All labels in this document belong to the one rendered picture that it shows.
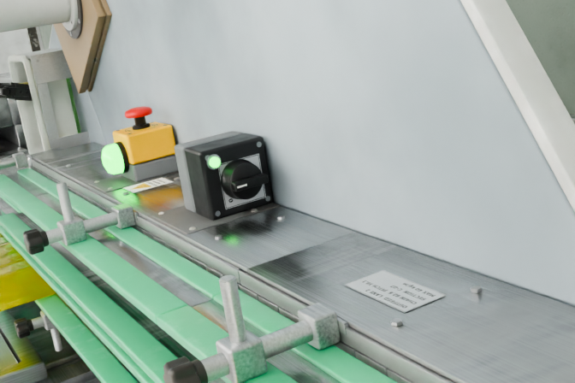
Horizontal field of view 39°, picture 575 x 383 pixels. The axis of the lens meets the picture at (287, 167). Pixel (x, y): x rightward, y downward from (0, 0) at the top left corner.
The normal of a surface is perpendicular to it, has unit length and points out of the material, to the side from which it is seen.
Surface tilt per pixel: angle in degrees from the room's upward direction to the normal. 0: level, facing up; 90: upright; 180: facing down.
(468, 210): 0
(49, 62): 90
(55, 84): 90
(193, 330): 90
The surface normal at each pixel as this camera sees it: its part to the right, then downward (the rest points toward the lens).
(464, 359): -0.15, -0.96
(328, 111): -0.86, 0.24
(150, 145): 0.49, 0.13
